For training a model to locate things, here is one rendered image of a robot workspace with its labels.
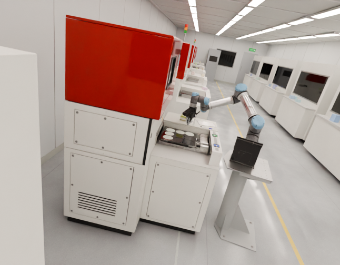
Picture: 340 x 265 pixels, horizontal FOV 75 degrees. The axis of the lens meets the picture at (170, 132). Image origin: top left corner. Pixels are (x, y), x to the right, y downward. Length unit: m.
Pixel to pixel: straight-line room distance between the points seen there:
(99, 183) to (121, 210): 0.32
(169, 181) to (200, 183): 0.29
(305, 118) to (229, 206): 4.54
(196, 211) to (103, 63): 1.55
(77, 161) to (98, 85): 0.69
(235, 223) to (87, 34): 2.30
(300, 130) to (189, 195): 4.95
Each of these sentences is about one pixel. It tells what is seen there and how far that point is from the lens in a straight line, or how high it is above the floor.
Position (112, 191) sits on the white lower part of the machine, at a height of 0.49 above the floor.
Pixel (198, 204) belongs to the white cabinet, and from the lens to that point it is 2.25.
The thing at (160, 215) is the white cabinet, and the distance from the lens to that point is 2.38.
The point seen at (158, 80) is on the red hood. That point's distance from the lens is 1.61.
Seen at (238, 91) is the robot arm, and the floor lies 1.45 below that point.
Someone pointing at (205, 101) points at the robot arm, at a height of 1.29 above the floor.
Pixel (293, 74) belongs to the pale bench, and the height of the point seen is 1.56.
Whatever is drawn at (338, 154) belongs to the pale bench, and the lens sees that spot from 5.18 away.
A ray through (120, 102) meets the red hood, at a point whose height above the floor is 1.30.
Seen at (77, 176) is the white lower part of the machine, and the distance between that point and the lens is 2.14.
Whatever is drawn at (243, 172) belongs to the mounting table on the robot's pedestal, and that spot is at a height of 0.82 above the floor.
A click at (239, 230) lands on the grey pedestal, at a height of 0.02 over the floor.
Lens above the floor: 1.77
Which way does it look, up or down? 22 degrees down
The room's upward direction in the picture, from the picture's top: 11 degrees clockwise
